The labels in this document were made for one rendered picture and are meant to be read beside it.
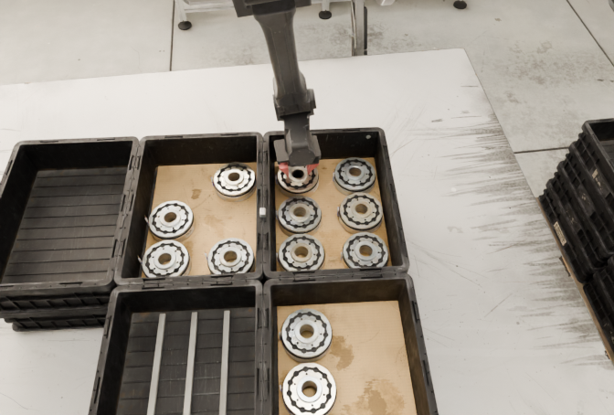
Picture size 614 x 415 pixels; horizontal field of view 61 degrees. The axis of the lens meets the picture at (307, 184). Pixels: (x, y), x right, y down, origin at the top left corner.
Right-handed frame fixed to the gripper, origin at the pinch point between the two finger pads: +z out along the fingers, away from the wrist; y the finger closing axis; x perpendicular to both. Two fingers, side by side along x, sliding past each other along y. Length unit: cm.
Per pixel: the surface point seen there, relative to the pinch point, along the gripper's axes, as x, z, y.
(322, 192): -4.2, 4.0, 5.4
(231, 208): -5.2, 4.1, -17.2
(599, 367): -53, 17, 60
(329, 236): -16.9, 4.1, 4.6
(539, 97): 94, 87, 141
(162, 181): 6.2, 4.1, -33.8
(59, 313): -24, 7, -56
